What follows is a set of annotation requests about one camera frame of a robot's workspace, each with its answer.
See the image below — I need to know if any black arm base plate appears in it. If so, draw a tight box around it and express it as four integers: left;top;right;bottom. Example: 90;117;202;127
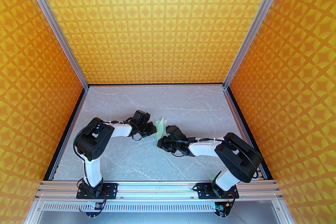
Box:
76;183;118;200
196;183;240;200

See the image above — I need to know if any light green paper sheet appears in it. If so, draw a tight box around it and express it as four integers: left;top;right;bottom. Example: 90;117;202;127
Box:
154;117;169;147

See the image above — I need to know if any black back edge strip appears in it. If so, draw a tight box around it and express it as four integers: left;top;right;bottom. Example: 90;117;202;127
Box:
88;83;225;86

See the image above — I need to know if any black camera cable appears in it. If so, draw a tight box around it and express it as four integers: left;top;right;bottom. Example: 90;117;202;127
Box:
169;136;229;158
109;120;144;142

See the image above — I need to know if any aluminium front frame rail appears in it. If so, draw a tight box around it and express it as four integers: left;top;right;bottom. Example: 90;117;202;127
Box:
35;180;282;201

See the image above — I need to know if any black aluminium side rail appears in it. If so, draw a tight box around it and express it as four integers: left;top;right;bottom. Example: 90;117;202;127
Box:
224;86;275;181
43;87;89;181

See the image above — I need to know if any slotted white cable duct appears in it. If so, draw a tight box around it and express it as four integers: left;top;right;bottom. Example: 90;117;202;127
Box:
39;201;282;213

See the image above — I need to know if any aluminium corner post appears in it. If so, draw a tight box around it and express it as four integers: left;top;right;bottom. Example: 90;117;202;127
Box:
223;0;296;90
14;0;89;90

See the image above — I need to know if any small circuit board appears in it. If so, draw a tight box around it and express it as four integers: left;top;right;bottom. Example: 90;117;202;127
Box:
84;201;104;218
214;202;231;218

